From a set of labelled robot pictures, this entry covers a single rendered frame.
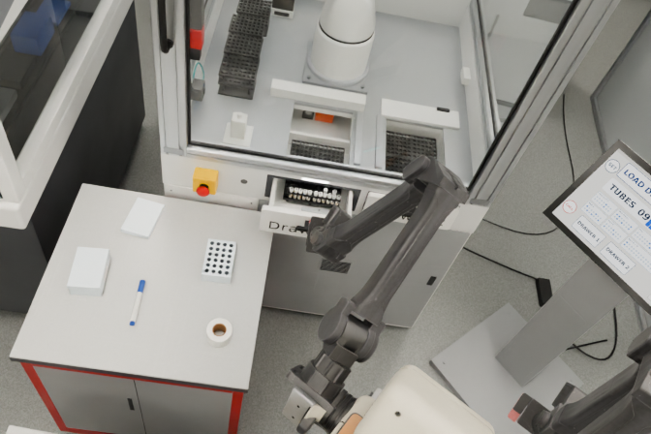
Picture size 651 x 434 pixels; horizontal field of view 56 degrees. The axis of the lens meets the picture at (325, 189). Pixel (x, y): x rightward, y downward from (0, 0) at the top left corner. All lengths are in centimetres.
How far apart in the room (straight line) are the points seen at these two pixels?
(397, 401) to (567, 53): 90
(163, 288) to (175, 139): 43
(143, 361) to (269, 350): 93
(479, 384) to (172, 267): 142
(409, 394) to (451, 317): 176
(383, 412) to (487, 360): 169
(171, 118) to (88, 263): 47
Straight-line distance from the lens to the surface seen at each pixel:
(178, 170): 193
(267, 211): 179
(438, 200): 124
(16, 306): 262
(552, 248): 328
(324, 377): 123
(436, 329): 279
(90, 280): 182
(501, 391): 274
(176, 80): 167
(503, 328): 287
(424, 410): 109
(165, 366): 174
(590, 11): 150
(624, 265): 199
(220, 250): 185
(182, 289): 183
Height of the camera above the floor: 237
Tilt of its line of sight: 51 degrees down
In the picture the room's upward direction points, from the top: 15 degrees clockwise
